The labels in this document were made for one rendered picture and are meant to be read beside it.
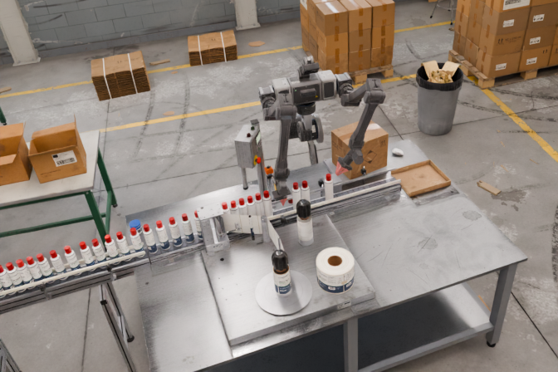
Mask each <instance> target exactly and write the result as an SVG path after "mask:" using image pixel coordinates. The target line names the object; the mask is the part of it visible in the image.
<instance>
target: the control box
mask: <svg viewBox="0 0 558 372"><path fill-rule="evenodd" d="M254 128H255V130H254V131H251V125H244V126H243V127H242V129H241V130H240V132H239V133H238V135H237V137H236V139H235V140H234V142H235V148H236V153H237V163H238V167H240V168H248V169H253V168H255V166H256V164H257V162H255V159H257V158H258V157H261V155H262V146H261V148H260V149H259V151H258V152H257V146H258V144H259V142H260V140H261V139H262V138H260V140H259V142H258V144H257V145H256V139H255V137H256V135H257V133H258V131H259V130H260V127H258V126H255V127H254ZM247 133H250V134H251V137H250V138H247Z"/></svg>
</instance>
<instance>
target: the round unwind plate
mask: <svg viewBox="0 0 558 372"><path fill-rule="evenodd" d="M290 276H291V289H292V292H291V294H290V295H289V296H287V297H279V296H277V294H276V293H275V284H274V278H273V272H271V273H269V274H267V275H266V276H264V277H263V278H262V279H261V280H260V281H259V282H258V284H257V287H256V290H255V297H256V301H257V304H258V305H259V306H260V307H261V308H262V309H263V310H264V311H267V312H269V313H272V314H274V315H290V314H292V313H295V312H298V311H300V310H301V309H303V308H304V307H305V306H306V305H307V304H308V303H309V301H310V299H311V296H312V286H311V283H310V281H309V280H308V279H307V277H305V276H304V275H303V274H301V273H299V272H296V271H293V270H290Z"/></svg>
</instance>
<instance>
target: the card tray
mask: <svg viewBox="0 0 558 372"><path fill-rule="evenodd" d="M391 176H392V177H395V178H396V179H397V180H399V179H400V180H401V183H400V185H401V188H402V189H403V190H404V191H405V193H406V194H407V195H408V196H409V197H413V196H415V195H419V194H421V193H427V192H429V191H433V190H435V189H438V188H443V187H446V186H449V185H451V179H450V178H449V177H448V176H447V175H446V174H445V173H444V172H443V171H442V170H441V169H440V168H439V167H438V166H437V165H436V164H435V163H434V162H433V161H432V160H431V159H428V160H424V161H422V162H418V163H416V164H411V165H407V166H404V167H401V168H398V169H396V170H393V171H391Z"/></svg>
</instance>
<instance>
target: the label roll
mask: <svg viewBox="0 0 558 372"><path fill-rule="evenodd" d="M316 275H317V283H318V285H319V287H320V288H321V289H322V290H323V291H326V292H328V293H331V294H340V293H344V292H346V291H348V290H349V289H350V288H351V287H352V286H353V284H354V281H355V264H354V258H353V256H352V254H351V253H350V252H349V251H347V250H345V249H344V248H341V247H329V248H327V249H325V250H323V251H321V252H320V253H319V254H318V256H317V258H316Z"/></svg>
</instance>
